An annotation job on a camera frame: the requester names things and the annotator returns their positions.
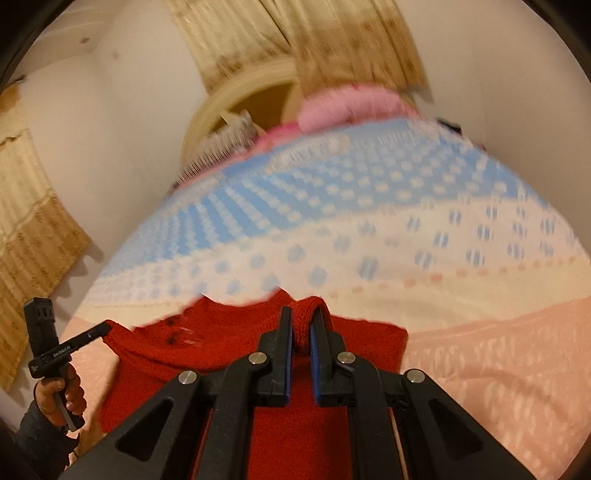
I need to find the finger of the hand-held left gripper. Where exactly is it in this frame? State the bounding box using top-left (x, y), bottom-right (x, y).
top-left (69, 322), bottom-right (113, 353)

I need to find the beige patterned curtain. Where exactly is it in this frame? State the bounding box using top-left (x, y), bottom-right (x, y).
top-left (165, 0), bottom-right (296, 94)
top-left (259, 0), bottom-right (435, 103)
top-left (0, 85), bottom-right (93, 393)

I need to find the cream wooden headboard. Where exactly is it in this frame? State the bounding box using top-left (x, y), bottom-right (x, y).
top-left (185, 58), bottom-right (306, 172)

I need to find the pink pillow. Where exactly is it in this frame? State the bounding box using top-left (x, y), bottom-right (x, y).
top-left (298, 85), bottom-right (416, 133)

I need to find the red knitted sweater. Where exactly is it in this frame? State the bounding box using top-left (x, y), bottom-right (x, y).
top-left (99, 293), bottom-right (409, 480)

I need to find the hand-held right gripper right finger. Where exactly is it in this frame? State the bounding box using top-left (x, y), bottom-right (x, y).
top-left (309, 307), bottom-right (536, 480)

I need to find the striped pillow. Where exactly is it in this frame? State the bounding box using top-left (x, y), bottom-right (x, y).
top-left (178, 115), bottom-right (259, 185)

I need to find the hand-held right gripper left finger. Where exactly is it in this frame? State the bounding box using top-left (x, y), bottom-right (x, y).
top-left (60, 307), bottom-right (294, 480)

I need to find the person's left hand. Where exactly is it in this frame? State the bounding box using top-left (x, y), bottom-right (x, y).
top-left (34, 364), bottom-right (88, 430)

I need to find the person's left forearm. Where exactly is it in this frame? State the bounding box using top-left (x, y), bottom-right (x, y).
top-left (13, 399), bottom-right (75, 477)

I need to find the bright pink cloth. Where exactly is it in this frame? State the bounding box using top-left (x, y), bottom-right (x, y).
top-left (252, 121), bottom-right (303, 151)

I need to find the polka dot bed sheet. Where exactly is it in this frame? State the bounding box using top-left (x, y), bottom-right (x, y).
top-left (60, 115), bottom-right (591, 480)

